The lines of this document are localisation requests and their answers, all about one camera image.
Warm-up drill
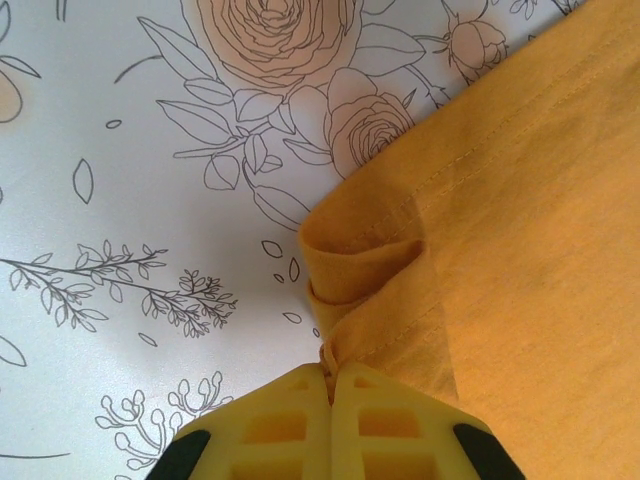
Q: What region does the yellow t-shirt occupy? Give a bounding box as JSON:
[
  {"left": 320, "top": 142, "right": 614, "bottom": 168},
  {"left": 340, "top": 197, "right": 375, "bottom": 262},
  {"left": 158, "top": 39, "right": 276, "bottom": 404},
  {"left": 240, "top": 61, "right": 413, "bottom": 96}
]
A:
[{"left": 296, "top": 0, "right": 640, "bottom": 480}]

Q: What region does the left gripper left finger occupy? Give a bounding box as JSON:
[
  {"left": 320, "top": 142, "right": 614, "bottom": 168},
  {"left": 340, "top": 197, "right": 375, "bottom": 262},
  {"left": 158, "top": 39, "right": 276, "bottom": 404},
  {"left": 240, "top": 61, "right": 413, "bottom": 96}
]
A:
[{"left": 147, "top": 363, "right": 334, "bottom": 480}]

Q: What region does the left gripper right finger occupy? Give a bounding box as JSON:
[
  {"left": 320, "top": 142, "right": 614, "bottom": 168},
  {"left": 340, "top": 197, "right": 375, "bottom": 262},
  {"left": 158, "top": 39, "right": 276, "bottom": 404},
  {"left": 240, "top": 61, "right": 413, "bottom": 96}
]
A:
[{"left": 329, "top": 361, "right": 527, "bottom": 480}]

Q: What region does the floral table cover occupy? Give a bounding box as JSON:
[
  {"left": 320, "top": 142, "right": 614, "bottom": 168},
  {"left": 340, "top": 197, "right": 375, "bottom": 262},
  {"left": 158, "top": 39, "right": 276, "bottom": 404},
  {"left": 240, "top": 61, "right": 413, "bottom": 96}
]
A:
[{"left": 0, "top": 0, "right": 597, "bottom": 480}]

